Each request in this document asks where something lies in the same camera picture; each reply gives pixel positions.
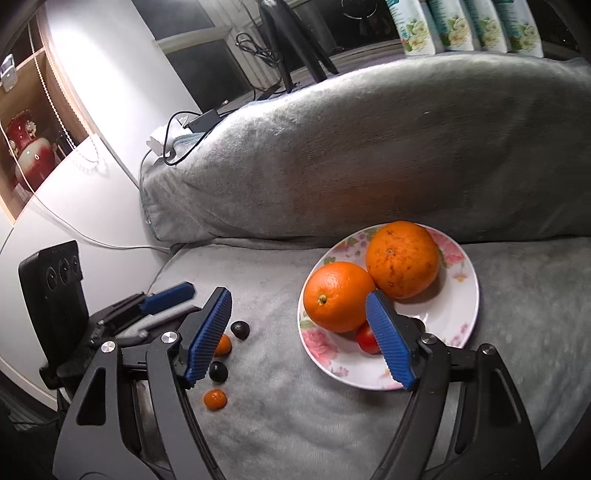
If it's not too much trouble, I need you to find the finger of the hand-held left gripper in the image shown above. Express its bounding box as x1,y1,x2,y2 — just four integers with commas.
97,281,195,326
115,302,201,344

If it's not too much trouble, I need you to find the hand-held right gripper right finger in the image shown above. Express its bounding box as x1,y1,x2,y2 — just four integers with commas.
365,291,541,480

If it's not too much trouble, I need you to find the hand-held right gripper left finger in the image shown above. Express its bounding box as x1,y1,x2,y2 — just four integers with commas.
53,286,233,480

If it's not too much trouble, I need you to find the red cherry tomato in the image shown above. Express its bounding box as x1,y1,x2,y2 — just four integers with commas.
355,322,383,355

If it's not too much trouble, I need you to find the floral white plate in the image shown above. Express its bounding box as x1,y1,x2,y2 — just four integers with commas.
298,223,479,391

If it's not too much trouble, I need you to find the large smooth orange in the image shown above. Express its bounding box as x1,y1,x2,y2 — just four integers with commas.
303,261,377,334

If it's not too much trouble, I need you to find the large speckled orange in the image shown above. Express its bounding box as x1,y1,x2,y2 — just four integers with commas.
366,221,440,300

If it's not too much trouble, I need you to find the grey fleece blanket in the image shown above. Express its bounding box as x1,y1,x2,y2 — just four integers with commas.
140,51,591,245
134,235,591,480

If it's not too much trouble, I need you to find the red and white vase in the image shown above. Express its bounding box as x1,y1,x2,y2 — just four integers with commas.
7,109,58,192

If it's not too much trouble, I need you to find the white power strip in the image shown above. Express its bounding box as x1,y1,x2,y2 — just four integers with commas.
147,124,190,160

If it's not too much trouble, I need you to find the wooden shelf niche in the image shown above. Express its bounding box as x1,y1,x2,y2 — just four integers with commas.
0,46,88,222

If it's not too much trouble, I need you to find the small white device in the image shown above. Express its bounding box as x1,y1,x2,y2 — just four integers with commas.
0,54,17,88

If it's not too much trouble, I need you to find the black tripod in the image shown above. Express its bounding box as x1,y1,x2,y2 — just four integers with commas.
259,0,340,95

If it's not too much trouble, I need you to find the white cable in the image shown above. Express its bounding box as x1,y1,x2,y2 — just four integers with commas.
0,124,171,252

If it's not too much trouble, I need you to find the black power adapter with cable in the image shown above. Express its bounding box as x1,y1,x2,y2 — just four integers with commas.
165,110,225,167

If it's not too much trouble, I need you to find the coiled black cable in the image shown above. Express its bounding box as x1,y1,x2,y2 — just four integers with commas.
235,30,287,93

